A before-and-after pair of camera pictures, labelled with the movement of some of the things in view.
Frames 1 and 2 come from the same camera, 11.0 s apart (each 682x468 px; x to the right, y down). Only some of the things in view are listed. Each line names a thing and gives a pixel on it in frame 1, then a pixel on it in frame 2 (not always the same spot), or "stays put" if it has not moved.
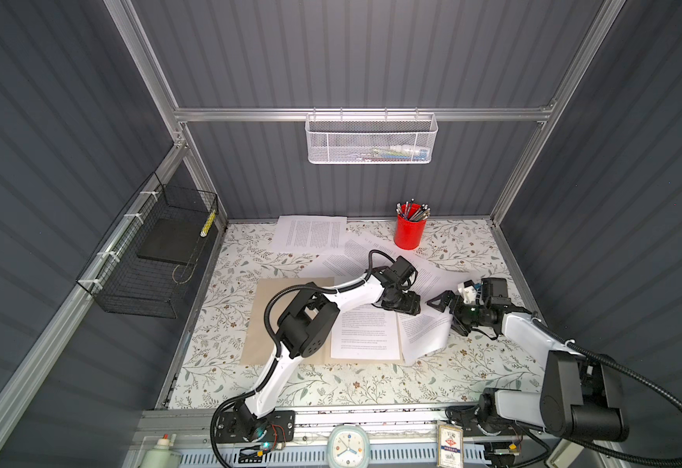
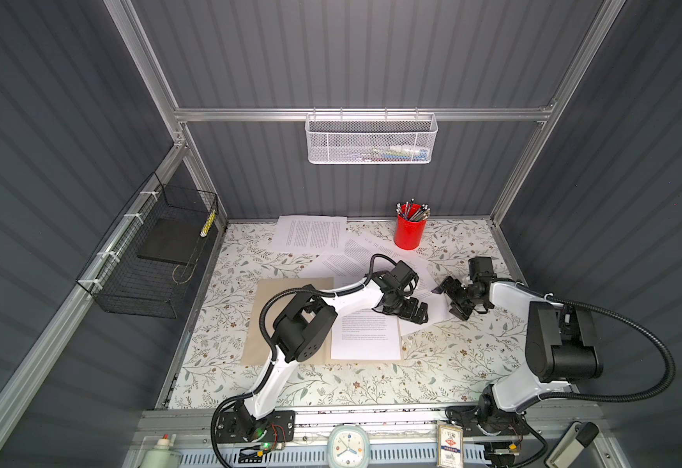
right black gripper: (448, 296) → (450, 290)
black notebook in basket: (173, 239) stays put
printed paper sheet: (369, 331) stays put
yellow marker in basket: (205, 229) stays put
